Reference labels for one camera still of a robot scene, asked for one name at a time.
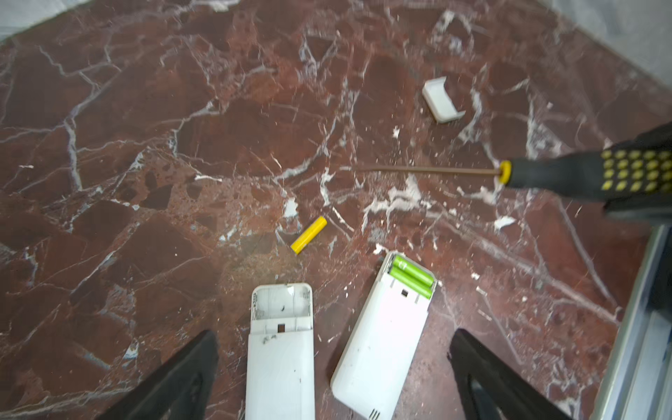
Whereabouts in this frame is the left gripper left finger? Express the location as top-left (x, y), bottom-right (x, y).
top-left (99, 330), bottom-right (219, 419)

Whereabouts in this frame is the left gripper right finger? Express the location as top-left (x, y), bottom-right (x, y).
top-left (447, 328), bottom-right (568, 419)

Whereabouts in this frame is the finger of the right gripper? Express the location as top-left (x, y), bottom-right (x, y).
top-left (604, 122), bottom-right (671, 225)

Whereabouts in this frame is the black yellow screwdriver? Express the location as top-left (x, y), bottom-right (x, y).
top-left (352, 149), bottom-right (671, 202)

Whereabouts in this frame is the white remote control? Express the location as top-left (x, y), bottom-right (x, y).
top-left (331, 252), bottom-right (438, 419)
top-left (245, 283), bottom-right (316, 419)

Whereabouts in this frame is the yellow battery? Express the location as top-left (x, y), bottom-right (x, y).
top-left (291, 216), bottom-right (327, 255)

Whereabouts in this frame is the green battery lower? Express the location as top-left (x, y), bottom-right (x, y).
top-left (388, 267), bottom-right (433, 299)

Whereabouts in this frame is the green battery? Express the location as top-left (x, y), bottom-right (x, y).
top-left (388, 267), bottom-right (433, 299)
top-left (393, 255), bottom-right (435, 288)

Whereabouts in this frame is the green battery upper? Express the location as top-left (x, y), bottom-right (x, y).
top-left (393, 255), bottom-right (435, 288)

